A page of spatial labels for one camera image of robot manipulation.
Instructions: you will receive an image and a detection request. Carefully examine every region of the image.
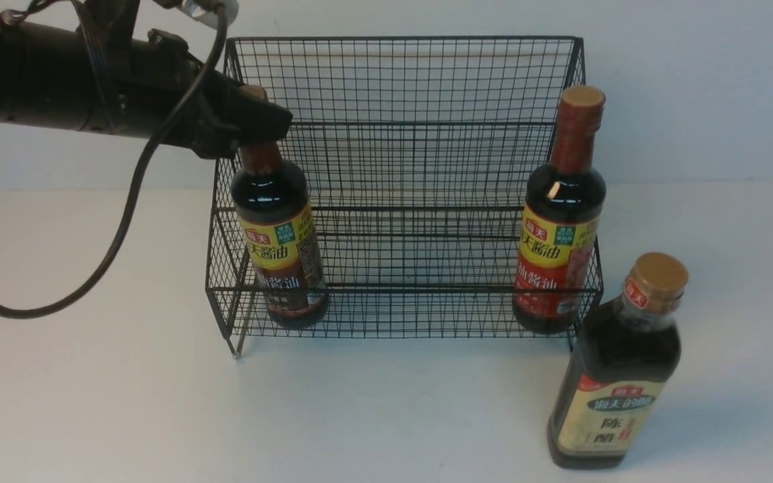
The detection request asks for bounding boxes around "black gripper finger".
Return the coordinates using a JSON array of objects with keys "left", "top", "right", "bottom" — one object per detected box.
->
[{"left": 225, "top": 85, "right": 293, "bottom": 151}]

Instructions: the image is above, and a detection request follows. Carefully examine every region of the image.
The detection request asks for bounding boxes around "dark soy sauce bottle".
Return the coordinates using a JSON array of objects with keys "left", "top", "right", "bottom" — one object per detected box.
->
[{"left": 230, "top": 85, "right": 331, "bottom": 329}]

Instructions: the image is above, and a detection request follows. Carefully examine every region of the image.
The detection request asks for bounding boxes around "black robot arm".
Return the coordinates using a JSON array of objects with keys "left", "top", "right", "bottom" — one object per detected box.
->
[{"left": 0, "top": 1, "right": 293, "bottom": 159}]

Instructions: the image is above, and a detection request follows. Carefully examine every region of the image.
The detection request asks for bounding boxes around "black cable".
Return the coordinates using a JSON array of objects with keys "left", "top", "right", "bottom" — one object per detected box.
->
[{"left": 0, "top": 0, "right": 229, "bottom": 319}]

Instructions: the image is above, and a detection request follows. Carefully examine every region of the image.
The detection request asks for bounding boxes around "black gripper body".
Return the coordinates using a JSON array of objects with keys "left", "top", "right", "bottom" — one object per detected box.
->
[{"left": 117, "top": 30, "right": 240, "bottom": 159}]

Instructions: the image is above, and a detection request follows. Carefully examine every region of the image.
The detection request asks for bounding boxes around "black wire rack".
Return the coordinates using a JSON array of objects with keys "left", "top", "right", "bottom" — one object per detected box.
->
[{"left": 205, "top": 36, "right": 586, "bottom": 358}]

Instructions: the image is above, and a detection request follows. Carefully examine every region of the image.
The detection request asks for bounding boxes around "red label soy sauce bottle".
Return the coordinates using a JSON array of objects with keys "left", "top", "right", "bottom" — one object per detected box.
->
[{"left": 512, "top": 85, "right": 607, "bottom": 334}]

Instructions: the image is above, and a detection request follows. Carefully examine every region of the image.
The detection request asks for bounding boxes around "vinegar bottle gold cap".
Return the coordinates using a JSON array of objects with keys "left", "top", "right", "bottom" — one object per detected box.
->
[{"left": 546, "top": 252, "right": 689, "bottom": 470}]

